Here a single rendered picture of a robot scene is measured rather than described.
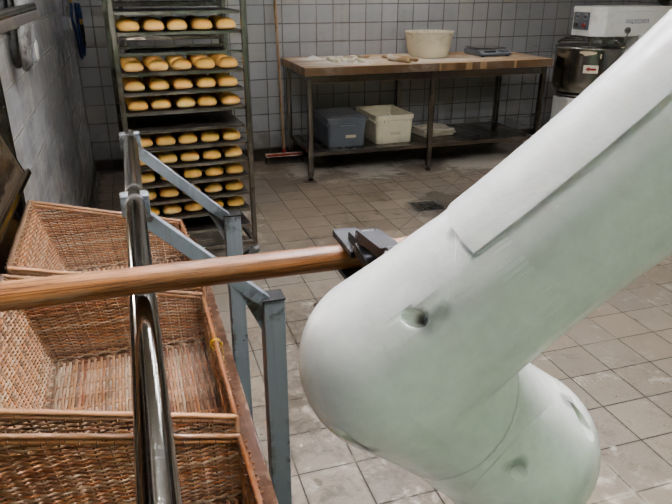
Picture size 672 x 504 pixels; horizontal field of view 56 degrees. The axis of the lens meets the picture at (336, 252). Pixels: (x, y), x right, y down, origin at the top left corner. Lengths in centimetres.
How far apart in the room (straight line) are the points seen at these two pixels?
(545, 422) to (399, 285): 13
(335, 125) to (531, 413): 496
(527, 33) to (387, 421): 652
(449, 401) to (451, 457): 5
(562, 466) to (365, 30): 570
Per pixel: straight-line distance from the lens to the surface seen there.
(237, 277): 70
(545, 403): 41
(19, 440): 116
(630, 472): 241
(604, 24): 596
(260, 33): 576
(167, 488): 47
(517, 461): 40
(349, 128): 534
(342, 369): 34
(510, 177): 33
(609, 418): 263
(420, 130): 579
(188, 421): 124
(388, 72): 521
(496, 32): 660
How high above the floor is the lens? 148
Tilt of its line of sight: 23 degrees down
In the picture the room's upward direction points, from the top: straight up
